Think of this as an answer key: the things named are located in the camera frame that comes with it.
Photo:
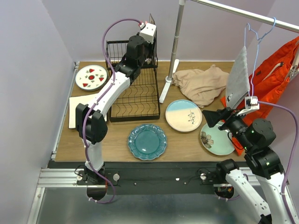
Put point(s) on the aluminium rail frame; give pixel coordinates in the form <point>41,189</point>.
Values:
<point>66,154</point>

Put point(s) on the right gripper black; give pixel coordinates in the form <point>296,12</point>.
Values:
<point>212,116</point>

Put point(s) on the black wire dish rack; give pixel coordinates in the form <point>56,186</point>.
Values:
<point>140,101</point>

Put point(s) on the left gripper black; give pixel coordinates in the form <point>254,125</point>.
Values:
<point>151,46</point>

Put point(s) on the blue wire hanger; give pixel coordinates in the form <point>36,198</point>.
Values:
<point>259,40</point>

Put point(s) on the grey cloth on hanger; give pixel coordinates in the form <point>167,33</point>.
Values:
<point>237,86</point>

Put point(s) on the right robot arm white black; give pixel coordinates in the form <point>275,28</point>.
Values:
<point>277,207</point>

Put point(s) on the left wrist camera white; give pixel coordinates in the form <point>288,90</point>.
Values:
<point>148,32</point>

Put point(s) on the orange garment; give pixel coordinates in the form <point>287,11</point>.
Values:
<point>270,82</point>

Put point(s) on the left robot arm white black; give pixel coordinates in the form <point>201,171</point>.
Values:
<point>90,122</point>

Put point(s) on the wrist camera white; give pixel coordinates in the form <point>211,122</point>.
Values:
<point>251,105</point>
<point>148,32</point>

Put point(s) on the silver clothes rack stand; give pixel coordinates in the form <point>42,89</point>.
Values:
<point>174,61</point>

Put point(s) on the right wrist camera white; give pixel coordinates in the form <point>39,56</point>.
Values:
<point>251,105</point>

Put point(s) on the beige cloth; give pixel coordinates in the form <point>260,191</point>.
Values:
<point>201,87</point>

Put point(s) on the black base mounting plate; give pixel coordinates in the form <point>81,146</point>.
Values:
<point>154,178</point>

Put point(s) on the beige plate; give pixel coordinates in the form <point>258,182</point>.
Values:
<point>183,115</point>

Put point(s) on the mint green plate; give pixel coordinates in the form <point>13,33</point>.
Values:
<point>215,140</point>

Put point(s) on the teal scalloped plate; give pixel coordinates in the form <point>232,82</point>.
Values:
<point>147,142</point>

